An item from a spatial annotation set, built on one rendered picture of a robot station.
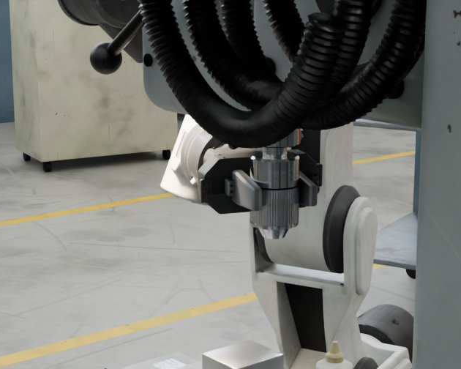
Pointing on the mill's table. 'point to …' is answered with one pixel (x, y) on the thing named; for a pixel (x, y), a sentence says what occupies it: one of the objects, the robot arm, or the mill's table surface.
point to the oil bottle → (334, 359)
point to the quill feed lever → (108, 51)
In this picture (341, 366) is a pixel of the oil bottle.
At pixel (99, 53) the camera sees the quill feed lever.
